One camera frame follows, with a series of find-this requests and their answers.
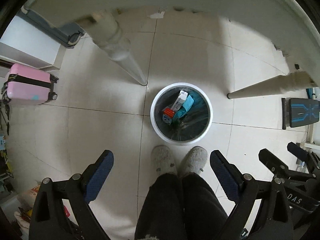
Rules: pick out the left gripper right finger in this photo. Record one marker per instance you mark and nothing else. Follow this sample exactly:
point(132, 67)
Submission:
point(273, 220)

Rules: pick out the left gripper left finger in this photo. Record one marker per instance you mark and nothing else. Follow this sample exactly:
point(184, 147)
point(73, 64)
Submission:
point(49, 220)

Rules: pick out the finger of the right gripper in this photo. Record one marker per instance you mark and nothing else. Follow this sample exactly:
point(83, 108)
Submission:
point(310, 159)
point(279, 168)

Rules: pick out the blue green snack bag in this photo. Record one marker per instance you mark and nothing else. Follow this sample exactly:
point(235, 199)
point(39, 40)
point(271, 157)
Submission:
point(193, 107)

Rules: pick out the white toothpaste box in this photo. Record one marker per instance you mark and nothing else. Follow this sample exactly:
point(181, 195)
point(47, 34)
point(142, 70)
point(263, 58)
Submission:
point(179, 101)

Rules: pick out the red blue milk carton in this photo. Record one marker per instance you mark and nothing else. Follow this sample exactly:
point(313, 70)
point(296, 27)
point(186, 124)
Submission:
point(168, 115)

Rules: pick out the white round trash bin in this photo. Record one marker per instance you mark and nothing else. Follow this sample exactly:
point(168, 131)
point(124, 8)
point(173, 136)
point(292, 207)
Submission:
point(187, 131)

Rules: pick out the right grey slipper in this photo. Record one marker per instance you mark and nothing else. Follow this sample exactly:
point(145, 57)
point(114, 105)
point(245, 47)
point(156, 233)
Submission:
point(194, 162)

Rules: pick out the grey slipper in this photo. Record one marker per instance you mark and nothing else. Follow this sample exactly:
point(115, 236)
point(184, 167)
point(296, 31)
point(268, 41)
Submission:
point(194, 162)
point(163, 160)

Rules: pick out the black trousers legs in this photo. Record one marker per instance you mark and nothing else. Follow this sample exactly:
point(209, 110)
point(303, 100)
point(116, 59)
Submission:
point(177, 208)

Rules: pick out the cream table leg right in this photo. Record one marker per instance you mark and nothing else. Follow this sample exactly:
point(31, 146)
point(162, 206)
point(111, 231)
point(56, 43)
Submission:
point(277, 85)

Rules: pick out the cream table leg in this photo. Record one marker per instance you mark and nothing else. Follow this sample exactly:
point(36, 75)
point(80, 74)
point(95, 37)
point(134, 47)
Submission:
point(107, 34)
point(277, 85)

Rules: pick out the left grey slipper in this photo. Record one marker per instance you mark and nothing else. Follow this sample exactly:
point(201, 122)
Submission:
point(163, 160)

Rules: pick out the pink suitcase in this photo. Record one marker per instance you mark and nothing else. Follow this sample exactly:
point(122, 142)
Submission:
point(26, 85)

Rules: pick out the white cabinet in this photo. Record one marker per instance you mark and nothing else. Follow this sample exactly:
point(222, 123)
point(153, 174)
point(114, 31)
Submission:
point(23, 43)

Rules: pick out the cream table leg left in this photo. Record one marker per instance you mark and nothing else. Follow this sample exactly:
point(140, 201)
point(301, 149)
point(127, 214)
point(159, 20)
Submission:
point(107, 34)

